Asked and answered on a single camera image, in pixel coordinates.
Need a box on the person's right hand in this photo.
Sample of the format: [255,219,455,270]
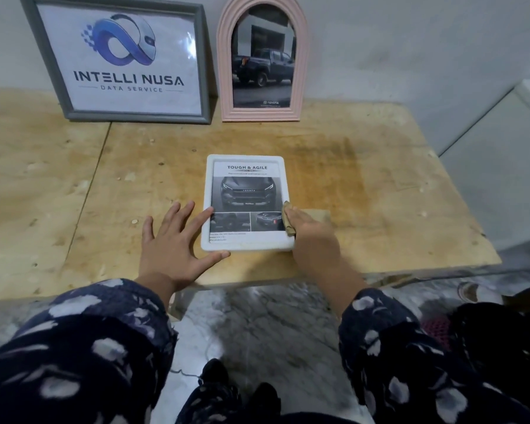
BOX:
[284,205,342,279]

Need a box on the person's left hand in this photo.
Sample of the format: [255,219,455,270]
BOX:
[137,200,231,293]

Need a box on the brown wiping cloth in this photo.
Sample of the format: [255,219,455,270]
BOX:
[281,200,332,238]

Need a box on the white picture frame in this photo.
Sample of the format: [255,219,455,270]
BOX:
[200,154,296,253]

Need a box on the grey framed Intelli Nusa sign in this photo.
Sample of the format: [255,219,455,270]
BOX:
[19,0,212,125]

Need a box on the white logo print paper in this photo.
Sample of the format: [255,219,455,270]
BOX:
[37,4,203,115]

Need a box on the pink arched photo frame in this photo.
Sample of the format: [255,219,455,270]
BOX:
[216,0,310,123]

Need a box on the person's left forearm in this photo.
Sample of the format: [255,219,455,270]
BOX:
[0,271,180,424]

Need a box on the person's right forearm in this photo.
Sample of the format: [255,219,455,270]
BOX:
[298,260,530,424]

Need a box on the person's dark clothing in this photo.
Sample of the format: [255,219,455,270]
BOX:
[174,358,359,424]

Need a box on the white sandal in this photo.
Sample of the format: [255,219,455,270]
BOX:
[457,280,504,305]

